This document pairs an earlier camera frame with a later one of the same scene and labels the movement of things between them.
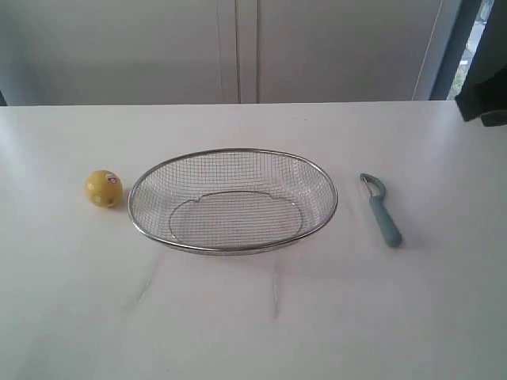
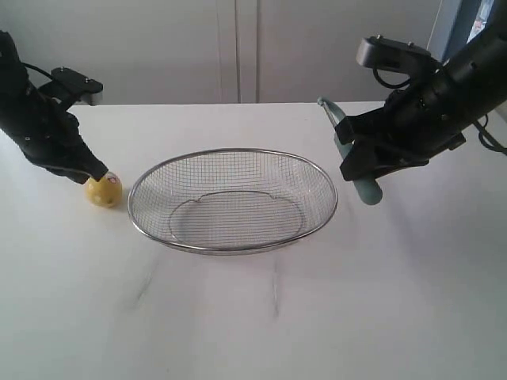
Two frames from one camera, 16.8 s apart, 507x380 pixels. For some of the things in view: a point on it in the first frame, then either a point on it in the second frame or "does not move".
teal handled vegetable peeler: [388, 228] -> [368, 191]
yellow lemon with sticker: [104, 188] does not move
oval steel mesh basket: [231, 201] does not move
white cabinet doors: [57, 52] does not move
